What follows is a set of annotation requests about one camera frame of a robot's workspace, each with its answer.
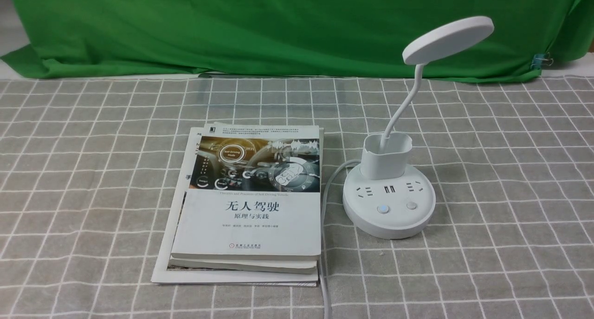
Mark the white desk lamp power strip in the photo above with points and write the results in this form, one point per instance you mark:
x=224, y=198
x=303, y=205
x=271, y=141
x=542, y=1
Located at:
x=383, y=194

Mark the top self-driving book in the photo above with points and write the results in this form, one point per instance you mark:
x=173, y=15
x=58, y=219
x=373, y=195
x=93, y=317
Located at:
x=250, y=207

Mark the bottom large white book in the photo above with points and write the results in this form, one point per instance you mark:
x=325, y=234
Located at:
x=165, y=273

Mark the grey checked tablecloth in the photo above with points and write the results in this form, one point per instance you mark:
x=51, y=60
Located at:
x=88, y=170

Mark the green backdrop cloth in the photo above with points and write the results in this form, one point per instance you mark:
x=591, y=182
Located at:
x=341, y=38

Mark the blue binder clip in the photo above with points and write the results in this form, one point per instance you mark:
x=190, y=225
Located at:
x=541, y=61

